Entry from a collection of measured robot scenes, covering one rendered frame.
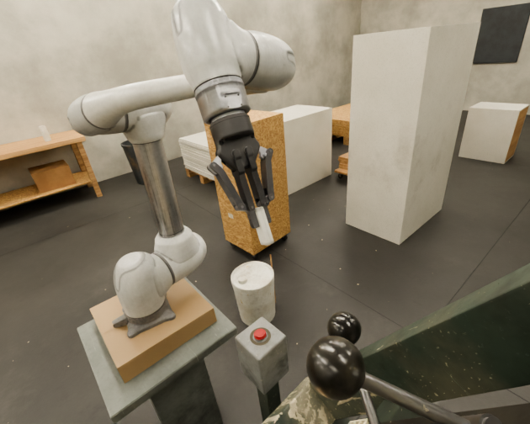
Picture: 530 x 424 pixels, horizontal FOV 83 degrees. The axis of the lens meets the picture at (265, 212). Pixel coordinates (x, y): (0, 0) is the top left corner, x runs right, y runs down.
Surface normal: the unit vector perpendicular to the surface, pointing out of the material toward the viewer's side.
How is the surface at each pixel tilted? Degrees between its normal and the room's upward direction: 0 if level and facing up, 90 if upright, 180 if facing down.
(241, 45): 73
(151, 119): 94
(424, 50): 90
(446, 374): 90
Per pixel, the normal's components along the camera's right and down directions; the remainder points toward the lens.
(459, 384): -0.73, 0.38
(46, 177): 0.65, 0.31
